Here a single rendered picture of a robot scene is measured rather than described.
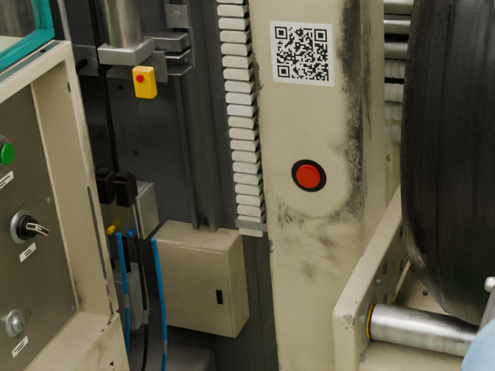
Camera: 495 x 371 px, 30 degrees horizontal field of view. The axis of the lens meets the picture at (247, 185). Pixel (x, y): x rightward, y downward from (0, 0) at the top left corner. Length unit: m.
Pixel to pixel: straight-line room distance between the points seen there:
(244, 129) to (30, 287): 0.32
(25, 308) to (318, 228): 0.37
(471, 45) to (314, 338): 0.58
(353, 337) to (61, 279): 0.36
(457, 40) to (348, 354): 0.44
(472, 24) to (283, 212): 0.44
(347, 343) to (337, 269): 0.13
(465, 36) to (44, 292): 0.59
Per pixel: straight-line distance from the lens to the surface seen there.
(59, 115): 1.07
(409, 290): 1.37
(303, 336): 1.28
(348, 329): 1.10
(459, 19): 0.83
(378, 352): 1.16
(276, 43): 1.07
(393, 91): 1.50
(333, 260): 1.19
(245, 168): 1.18
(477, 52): 0.82
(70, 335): 1.19
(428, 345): 1.13
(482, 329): 0.50
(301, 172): 1.13
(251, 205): 1.20
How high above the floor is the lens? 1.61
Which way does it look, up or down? 29 degrees down
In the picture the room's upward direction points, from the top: 5 degrees counter-clockwise
